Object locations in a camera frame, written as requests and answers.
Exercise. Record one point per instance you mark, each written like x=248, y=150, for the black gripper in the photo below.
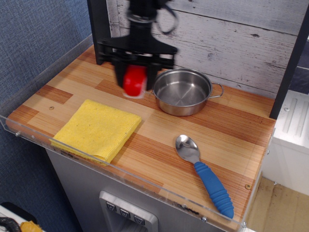
x=138, y=48

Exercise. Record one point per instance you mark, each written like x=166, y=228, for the red toy sushi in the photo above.
x=135, y=81

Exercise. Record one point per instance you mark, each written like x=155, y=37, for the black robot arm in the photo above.
x=146, y=11

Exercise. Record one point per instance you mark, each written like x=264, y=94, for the yellow folded towel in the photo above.
x=96, y=132

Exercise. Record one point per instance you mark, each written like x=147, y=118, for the small steel pot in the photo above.
x=182, y=91

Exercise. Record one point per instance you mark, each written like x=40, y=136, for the grey toy fridge cabinet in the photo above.
x=106, y=202

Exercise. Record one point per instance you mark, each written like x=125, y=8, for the white toy sink unit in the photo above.
x=287, y=159

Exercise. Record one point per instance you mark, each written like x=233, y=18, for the black and yellow object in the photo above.
x=15, y=219

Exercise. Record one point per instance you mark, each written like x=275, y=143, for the left dark vertical post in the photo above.
x=100, y=25

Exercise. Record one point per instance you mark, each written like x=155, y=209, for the dark vertical post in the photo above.
x=100, y=25
x=291, y=67

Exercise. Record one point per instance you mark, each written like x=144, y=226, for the blue handled metal spoon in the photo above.
x=189, y=151

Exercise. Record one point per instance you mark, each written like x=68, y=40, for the clear acrylic guard rail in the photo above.
x=146, y=182

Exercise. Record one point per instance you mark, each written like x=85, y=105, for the right dark vertical post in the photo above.
x=291, y=67

